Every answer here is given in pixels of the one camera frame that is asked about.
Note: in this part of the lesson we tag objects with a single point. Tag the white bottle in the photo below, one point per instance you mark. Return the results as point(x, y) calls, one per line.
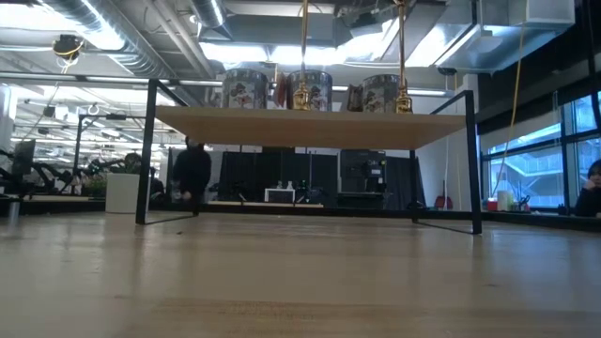
point(504, 202)

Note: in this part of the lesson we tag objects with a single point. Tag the black partition panel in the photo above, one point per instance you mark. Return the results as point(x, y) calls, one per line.
point(256, 169)

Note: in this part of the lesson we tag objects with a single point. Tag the orange book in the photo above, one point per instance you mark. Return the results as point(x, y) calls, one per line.
point(282, 91)

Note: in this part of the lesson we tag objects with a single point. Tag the small red box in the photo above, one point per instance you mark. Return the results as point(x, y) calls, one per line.
point(491, 205)

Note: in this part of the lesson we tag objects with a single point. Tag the red floor object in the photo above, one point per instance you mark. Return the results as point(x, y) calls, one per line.
point(442, 203)

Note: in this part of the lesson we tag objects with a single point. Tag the black background machine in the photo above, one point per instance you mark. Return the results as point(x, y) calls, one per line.
point(361, 178)

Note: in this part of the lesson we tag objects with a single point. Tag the black background monitor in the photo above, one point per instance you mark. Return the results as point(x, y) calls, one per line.
point(23, 157)

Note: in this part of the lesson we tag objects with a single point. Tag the white box monitor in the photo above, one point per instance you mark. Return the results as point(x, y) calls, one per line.
point(279, 195)

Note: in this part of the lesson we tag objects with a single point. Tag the person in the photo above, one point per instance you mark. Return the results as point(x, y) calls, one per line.
point(191, 173)
point(589, 197)

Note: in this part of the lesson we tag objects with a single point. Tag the small plant in white pot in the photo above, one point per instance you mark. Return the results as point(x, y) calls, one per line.
point(123, 192)

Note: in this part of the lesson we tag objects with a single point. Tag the wooden shelf with black legs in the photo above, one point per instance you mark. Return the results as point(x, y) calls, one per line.
point(305, 127)

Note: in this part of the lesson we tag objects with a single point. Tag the silver spiral ceiling duct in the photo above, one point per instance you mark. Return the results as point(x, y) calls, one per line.
point(141, 66)
point(209, 11)

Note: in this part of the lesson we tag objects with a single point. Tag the black background robot arm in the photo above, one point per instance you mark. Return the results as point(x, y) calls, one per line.
point(49, 176)
point(98, 166)

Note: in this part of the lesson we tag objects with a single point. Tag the black round ceiling device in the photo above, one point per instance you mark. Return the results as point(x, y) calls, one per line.
point(68, 46)

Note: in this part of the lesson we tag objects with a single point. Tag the brass candlestick holder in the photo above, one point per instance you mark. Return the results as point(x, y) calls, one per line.
point(301, 98)
point(404, 103)

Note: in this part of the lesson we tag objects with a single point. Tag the dark framed window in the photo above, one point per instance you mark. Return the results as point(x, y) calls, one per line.
point(526, 173)

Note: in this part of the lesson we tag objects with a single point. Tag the grey ceiling box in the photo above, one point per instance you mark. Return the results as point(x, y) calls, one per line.
point(321, 26)

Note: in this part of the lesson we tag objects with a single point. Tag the silver rectangular ceiling duct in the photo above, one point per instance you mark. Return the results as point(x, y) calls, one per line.
point(422, 33)
point(497, 47)

